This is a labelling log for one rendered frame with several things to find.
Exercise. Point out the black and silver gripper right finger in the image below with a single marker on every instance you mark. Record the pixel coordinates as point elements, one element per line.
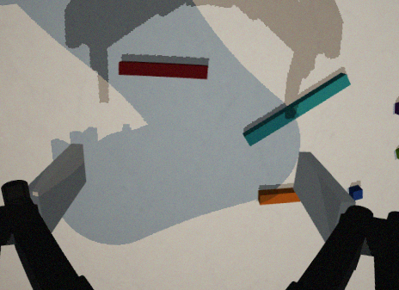
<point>350,231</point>

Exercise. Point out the orange rod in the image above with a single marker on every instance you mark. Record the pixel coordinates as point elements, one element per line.
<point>276,196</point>

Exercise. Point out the small blue cube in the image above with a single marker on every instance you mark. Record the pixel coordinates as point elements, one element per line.
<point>356,192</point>

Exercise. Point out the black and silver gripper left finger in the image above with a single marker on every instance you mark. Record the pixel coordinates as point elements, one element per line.
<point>30,230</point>

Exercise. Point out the turquoise rod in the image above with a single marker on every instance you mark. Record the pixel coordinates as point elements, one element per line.
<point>297,108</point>

